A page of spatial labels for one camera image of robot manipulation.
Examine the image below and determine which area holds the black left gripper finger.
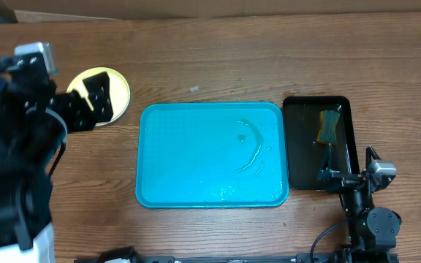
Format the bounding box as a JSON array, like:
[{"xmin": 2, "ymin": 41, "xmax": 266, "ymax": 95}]
[
  {"xmin": 89, "ymin": 72, "xmax": 113, "ymax": 123},
  {"xmin": 83, "ymin": 78, "xmax": 99, "ymax": 110}
]

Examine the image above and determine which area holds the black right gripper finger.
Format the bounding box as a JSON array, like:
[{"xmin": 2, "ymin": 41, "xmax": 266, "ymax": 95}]
[
  {"xmin": 365, "ymin": 145, "xmax": 381, "ymax": 168},
  {"xmin": 319, "ymin": 143, "xmax": 333, "ymax": 174}
]

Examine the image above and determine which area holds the yellow plate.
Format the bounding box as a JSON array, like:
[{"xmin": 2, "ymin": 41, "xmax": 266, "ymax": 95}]
[{"xmin": 67, "ymin": 67, "xmax": 131, "ymax": 127}]

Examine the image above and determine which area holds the yellow green sponge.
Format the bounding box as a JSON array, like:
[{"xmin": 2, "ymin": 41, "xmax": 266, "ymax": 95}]
[{"xmin": 316, "ymin": 110, "xmax": 341, "ymax": 145}]

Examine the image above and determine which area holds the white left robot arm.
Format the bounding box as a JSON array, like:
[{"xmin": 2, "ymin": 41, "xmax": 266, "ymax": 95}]
[{"xmin": 0, "ymin": 72, "xmax": 113, "ymax": 262}]

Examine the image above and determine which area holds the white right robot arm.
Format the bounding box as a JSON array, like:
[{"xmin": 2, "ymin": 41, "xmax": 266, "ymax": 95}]
[{"xmin": 309, "ymin": 145, "xmax": 402, "ymax": 263}]

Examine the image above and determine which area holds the black tray with water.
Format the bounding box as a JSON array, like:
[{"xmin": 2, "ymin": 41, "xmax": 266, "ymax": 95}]
[{"xmin": 282, "ymin": 96, "xmax": 360, "ymax": 191}]

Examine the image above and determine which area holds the teal plastic tray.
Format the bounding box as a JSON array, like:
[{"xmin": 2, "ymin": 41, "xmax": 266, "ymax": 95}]
[{"xmin": 135, "ymin": 102, "xmax": 289, "ymax": 208}]

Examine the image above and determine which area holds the cardboard panel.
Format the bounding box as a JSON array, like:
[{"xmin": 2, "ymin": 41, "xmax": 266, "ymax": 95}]
[{"xmin": 5, "ymin": 0, "xmax": 421, "ymax": 20}]

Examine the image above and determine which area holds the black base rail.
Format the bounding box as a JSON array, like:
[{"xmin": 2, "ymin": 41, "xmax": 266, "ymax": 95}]
[{"xmin": 73, "ymin": 247, "xmax": 400, "ymax": 263}]

